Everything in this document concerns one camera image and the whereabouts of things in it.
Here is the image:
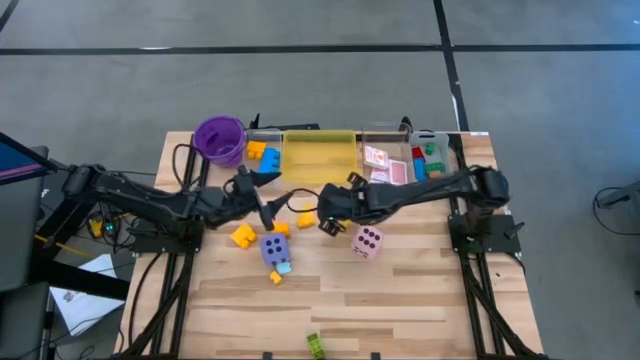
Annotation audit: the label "purple plastic bucket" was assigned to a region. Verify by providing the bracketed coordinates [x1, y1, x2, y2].
[192, 115, 249, 170]

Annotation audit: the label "black floor cable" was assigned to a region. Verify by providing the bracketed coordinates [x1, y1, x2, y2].
[591, 186, 640, 260]

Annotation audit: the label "black right frame rails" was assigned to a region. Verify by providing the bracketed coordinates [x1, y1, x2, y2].
[438, 131, 549, 360]

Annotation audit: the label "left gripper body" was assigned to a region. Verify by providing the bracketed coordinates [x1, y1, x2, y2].
[197, 167, 264, 231]

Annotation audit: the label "black hanging cable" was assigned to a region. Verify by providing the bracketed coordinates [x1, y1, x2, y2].
[127, 252, 166, 351]

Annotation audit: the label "black monitor cart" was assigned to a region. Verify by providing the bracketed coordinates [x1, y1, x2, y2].
[0, 145, 132, 360]

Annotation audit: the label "grey plastic bin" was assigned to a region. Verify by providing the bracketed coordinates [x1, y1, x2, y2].
[408, 130, 454, 184]

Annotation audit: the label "yellow plastic bin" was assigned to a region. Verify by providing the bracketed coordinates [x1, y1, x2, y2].
[280, 129, 360, 187]

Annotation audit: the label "pink foam die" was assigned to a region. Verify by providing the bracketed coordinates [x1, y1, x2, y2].
[350, 224, 386, 260]

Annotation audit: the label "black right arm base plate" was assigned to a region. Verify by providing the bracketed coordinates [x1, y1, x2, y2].
[447, 214, 522, 255]

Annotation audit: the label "small clear plastic bin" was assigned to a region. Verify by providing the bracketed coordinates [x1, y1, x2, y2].
[243, 128, 285, 187]

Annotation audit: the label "black rear crossbar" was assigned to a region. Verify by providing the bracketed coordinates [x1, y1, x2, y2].
[248, 112, 322, 133]

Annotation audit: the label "black left frame rails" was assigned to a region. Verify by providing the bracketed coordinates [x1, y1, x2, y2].
[115, 130, 212, 360]

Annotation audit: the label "lime green toy brick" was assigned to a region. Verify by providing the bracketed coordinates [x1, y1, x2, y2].
[305, 332, 327, 360]

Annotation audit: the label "white paper sheet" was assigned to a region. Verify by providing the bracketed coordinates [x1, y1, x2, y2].
[48, 253, 126, 337]

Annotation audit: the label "pink playing card box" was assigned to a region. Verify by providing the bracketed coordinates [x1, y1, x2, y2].
[387, 159, 410, 187]
[363, 144, 391, 171]

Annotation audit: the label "black frame rails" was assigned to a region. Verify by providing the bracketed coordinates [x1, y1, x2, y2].
[115, 130, 212, 360]
[438, 131, 549, 360]

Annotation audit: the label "purple foam die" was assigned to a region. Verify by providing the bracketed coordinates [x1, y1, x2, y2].
[258, 232, 292, 268]

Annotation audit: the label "black floor stand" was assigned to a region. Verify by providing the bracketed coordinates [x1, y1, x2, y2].
[595, 178, 640, 210]

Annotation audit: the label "large clear plastic bin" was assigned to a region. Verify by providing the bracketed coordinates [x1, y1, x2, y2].
[360, 121, 416, 187]

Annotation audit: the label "monitor with blue screen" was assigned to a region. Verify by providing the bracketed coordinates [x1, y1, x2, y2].
[0, 131, 59, 187]

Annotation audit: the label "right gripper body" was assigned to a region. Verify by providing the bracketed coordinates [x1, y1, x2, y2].
[317, 182, 374, 226]

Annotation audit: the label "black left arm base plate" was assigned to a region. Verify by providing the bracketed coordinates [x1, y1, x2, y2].
[130, 219, 205, 255]

